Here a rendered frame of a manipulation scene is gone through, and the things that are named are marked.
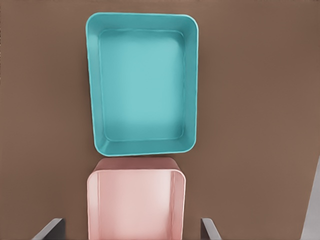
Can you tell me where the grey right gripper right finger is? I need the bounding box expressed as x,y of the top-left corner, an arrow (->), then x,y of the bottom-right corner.
200,217 -> 222,240

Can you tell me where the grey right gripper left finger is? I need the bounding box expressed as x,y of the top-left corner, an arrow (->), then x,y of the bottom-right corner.
33,217 -> 66,240

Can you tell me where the pink rectangular tray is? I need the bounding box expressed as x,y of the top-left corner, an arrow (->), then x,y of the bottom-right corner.
86,157 -> 187,240

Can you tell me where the teal rectangular tray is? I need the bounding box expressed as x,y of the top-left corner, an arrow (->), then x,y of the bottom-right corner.
85,11 -> 200,158

